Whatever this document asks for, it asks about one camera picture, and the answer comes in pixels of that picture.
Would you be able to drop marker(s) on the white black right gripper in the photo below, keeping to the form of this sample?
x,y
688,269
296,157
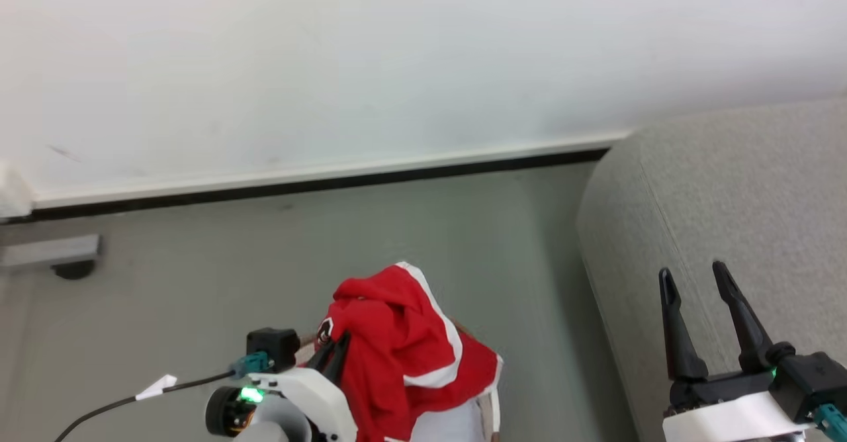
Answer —
x,y
728,409

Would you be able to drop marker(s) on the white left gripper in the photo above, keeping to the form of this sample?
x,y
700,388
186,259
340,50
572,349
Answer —
x,y
316,396

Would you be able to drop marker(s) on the red garment with white trim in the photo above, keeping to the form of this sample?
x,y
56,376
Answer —
x,y
397,336

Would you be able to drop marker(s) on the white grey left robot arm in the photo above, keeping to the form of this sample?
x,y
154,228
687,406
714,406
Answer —
x,y
238,415

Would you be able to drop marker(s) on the grey fabric sofa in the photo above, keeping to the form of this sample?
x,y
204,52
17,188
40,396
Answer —
x,y
721,230

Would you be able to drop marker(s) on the white baseboard strip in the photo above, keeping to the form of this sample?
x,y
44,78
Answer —
x,y
317,174

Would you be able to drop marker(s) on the grey furniture foot with caster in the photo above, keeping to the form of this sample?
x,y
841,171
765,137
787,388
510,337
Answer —
x,y
53,254

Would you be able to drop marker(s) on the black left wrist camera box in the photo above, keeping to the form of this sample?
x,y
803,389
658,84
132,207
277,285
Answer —
x,y
272,347

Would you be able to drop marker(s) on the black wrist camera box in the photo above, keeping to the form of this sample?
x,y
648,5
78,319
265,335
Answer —
x,y
272,347
810,379

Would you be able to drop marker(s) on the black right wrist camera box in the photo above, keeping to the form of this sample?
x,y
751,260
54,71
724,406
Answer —
x,y
810,379

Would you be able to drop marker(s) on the white object at wall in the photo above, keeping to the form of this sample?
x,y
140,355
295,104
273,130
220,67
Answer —
x,y
12,194

